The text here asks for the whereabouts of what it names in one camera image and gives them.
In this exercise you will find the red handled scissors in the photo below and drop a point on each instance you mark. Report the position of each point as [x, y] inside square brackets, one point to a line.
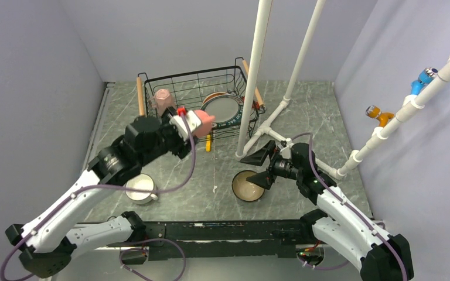
[255, 105]

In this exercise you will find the dark bowl cream inside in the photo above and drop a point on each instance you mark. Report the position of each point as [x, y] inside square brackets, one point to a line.
[243, 189]

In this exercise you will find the blue tap on pipe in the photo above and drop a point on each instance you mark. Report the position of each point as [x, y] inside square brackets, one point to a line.
[424, 78]

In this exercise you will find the green rimmed white plate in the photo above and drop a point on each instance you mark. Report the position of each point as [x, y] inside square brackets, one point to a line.
[227, 110]

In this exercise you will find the orange plate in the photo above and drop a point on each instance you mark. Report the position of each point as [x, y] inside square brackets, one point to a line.
[213, 95]

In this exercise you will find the orange tap on pipe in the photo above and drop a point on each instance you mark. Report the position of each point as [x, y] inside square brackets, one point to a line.
[375, 112]

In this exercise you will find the black wire dish rack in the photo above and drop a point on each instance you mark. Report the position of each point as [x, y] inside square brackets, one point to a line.
[217, 91]

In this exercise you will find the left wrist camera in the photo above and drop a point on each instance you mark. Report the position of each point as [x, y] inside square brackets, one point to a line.
[188, 124]

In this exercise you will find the yellow handled utensil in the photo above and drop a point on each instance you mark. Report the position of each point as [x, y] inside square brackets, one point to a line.
[208, 143]

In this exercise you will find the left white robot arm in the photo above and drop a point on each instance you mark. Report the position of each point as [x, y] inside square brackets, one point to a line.
[47, 244]

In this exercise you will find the white pvc pipe frame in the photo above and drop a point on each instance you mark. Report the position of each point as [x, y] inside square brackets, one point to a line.
[411, 105]

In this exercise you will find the pink mug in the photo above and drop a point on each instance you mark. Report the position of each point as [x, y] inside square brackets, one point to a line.
[162, 100]
[207, 122]

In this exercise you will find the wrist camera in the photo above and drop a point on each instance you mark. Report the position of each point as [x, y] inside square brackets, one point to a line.
[285, 148]
[188, 124]

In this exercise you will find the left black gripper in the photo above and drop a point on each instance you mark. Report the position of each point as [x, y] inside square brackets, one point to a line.
[181, 148]

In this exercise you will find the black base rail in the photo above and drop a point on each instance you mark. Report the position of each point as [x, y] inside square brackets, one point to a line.
[164, 240]

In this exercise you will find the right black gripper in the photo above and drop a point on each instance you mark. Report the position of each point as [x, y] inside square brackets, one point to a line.
[265, 179]

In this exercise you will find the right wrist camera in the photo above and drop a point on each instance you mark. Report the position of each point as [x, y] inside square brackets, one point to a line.
[285, 148]

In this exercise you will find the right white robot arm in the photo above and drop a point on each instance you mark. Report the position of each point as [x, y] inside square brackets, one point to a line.
[337, 222]

